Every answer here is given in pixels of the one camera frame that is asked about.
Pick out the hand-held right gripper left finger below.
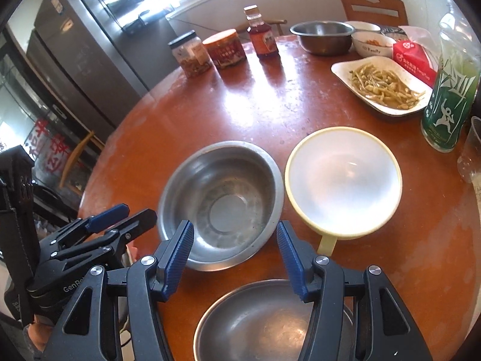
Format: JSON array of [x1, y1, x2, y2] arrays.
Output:
[[41, 219, 195, 361]]

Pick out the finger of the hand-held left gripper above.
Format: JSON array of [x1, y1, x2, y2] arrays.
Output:
[[49, 208, 158, 262], [39, 204, 130, 251]]

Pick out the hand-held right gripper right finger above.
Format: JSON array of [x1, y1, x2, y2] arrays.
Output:
[[276, 220, 433, 361]]

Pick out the large steel bowl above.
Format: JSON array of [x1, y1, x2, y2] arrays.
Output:
[[193, 279, 356, 361]]

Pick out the medium steel bowl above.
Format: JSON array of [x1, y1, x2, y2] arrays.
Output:
[[157, 140, 285, 271]]

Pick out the yellow bowl with handle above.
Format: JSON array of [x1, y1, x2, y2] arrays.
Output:
[[284, 126, 403, 255]]

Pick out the light wooden chair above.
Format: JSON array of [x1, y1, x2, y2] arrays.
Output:
[[59, 131, 106, 189], [244, 19, 288, 38]]

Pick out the glass door with red lettering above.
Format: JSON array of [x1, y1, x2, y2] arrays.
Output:
[[0, 26, 98, 200]]

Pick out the grey refrigerator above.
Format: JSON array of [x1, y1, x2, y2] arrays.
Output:
[[26, 0, 177, 132]]

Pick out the clear jar with dark lid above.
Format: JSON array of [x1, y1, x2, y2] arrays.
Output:
[[168, 30, 213, 78]]

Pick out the refrigerator side storage rack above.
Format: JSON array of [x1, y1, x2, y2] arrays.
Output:
[[68, 0, 173, 35]]

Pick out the red jar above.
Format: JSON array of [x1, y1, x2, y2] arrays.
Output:
[[202, 29, 248, 69]]

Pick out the yellow vegetable strips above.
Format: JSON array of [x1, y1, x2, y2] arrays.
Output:
[[349, 64, 427, 110]]

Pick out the white rectangular plate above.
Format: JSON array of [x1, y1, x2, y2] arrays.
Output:
[[331, 56, 438, 115]]

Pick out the clear plastic cup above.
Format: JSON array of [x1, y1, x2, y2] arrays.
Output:
[[457, 116, 481, 184]]

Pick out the green drink bottle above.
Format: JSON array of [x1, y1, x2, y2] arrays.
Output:
[[421, 13, 481, 153]]

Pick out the red sauce bottle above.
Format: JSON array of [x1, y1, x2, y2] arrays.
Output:
[[244, 5, 280, 60]]

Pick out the steel basin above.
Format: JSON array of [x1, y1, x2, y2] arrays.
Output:
[[290, 21, 356, 56]]

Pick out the white printed bowl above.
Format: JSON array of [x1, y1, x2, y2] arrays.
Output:
[[351, 31, 398, 58]]

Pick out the red tissue pack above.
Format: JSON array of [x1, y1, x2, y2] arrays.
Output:
[[393, 26, 440, 87]]

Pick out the plain white bowl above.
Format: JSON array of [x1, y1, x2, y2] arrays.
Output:
[[344, 20, 382, 34]]

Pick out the brown wooden chair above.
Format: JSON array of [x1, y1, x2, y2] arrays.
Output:
[[339, 0, 409, 27]]

